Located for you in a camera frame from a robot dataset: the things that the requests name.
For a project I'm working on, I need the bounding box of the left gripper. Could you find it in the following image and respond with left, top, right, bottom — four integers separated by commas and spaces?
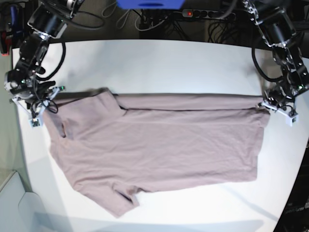
257, 93, 298, 118

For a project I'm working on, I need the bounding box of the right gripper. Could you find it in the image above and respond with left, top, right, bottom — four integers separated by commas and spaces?
10, 85, 66, 119

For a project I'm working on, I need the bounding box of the mauve t-shirt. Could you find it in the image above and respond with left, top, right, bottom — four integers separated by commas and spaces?
43, 90, 270, 217

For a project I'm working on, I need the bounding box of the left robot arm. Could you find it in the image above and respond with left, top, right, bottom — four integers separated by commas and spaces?
242, 0, 309, 123

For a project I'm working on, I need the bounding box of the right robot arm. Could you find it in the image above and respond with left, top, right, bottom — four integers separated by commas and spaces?
4, 0, 104, 127

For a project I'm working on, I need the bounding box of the grey side table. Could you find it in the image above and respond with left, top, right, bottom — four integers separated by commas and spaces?
0, 171, 56, 232

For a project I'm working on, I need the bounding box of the black power strip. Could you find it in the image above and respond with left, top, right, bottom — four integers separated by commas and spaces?
174, 9, 236, 22

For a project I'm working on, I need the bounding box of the blue box at top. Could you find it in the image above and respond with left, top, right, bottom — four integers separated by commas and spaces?
116, 0, 185, 10

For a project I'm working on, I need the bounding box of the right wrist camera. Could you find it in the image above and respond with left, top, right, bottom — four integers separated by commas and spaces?
28, 117, 43, 128

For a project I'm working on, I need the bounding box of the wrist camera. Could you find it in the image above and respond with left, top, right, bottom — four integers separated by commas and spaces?
28, 117, 43, 128
286, 115, 299, 127

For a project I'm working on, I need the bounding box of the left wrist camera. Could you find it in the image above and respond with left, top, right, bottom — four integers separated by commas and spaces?
286, 115, 299, 127

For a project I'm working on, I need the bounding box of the white cable loop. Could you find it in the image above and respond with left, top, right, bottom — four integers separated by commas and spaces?
116, 9, 132, 29

